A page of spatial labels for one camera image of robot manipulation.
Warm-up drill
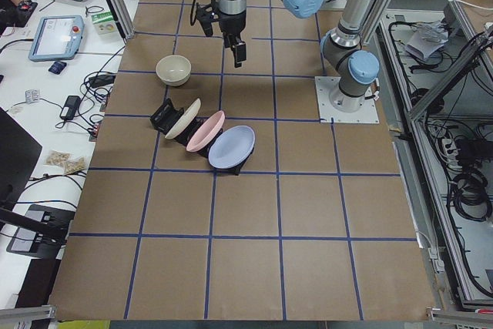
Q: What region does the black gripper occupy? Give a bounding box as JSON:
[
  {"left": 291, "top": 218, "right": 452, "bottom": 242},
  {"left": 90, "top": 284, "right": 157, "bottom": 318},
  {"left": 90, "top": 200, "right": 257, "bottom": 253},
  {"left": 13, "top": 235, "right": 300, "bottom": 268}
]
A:
[{"left": 195, "top": 0, "right": 247, "bottom": 68}]

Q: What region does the blue plate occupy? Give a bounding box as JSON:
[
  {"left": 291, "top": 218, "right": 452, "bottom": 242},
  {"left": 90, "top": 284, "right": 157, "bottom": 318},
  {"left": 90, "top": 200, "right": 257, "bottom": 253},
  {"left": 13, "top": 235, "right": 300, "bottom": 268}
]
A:
[{"left": 208, "top": 126, "right": 256, "bottom": 174}]

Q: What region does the pink plate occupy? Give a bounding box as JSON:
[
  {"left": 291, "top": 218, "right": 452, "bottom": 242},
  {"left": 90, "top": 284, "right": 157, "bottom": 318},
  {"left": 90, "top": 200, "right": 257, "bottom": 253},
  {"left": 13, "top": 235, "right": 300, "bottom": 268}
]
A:
[{"left": 186, "top": 110, "right": 225, "bottom": 153}]

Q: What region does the cream plate in rack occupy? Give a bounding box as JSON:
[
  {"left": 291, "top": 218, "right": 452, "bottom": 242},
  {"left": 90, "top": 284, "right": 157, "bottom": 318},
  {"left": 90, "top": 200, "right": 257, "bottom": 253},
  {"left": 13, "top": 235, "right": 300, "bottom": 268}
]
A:
[{"left": 165, "top": 98, "right": 201, "bottom": 139}]

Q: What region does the black plate rack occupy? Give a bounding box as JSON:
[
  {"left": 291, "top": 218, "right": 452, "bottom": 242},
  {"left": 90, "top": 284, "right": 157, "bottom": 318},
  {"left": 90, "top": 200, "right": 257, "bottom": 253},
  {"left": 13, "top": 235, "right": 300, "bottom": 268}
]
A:
[{"left": 150, "top": 99, "right": 254, "bottom": 176}]

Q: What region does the cream bowl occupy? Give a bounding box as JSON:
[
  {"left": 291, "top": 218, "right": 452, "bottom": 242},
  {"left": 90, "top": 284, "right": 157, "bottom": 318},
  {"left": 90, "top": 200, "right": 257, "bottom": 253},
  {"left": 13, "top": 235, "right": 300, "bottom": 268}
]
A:
[{"left": 156, "top": 55, "right": 192, "bottom": 86}]

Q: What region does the green white carton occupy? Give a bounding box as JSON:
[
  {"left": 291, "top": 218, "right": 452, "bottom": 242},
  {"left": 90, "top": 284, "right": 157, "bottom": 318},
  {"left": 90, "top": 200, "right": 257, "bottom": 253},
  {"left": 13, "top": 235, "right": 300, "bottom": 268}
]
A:
[{"left": 91, "top": 12, "right": 117, "bottom": 35}]

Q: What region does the black power adapter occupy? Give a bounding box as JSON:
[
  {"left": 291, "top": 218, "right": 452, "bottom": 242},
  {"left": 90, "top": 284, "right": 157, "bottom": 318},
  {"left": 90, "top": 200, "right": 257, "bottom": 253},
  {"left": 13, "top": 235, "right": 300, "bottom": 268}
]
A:
[{"left": 59, "top": 95, "right": 82, "bottom": 121}]

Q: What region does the near teach pendant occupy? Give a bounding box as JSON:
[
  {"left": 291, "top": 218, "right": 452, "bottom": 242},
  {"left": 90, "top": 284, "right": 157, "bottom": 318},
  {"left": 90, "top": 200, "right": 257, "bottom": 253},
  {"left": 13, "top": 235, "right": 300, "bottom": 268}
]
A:
[{"left": 29, "top": 15, "right": 85, "bottom": 62}]

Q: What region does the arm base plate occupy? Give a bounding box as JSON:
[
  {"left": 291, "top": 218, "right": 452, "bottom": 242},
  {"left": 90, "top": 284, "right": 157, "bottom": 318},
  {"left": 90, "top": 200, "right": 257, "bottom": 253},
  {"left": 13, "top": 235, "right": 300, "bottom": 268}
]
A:
[{"left": 314, "top": 76, "right": 380, "bottom": 124}]

